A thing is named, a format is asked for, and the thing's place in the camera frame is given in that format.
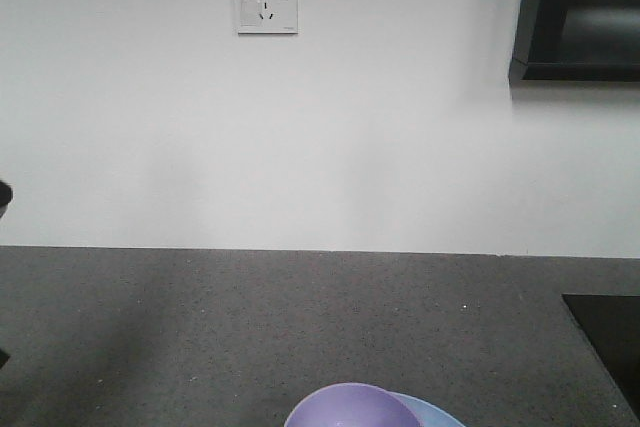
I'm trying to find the light blue plate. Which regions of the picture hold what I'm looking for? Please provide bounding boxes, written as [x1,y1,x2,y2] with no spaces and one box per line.
[391,392,464,427]

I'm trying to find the black induction cooktop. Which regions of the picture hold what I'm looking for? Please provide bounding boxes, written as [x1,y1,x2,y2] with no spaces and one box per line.
[562,294,640,417]

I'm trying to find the white wall socket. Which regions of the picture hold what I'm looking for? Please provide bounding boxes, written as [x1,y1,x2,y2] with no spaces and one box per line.
[230,0,300,36]

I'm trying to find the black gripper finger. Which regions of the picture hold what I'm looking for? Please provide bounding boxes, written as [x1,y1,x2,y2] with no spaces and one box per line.
[0,181,13,218]

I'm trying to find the lavender plastic bowl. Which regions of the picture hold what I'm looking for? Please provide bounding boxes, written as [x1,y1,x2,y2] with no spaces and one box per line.
[284,383,421,427]

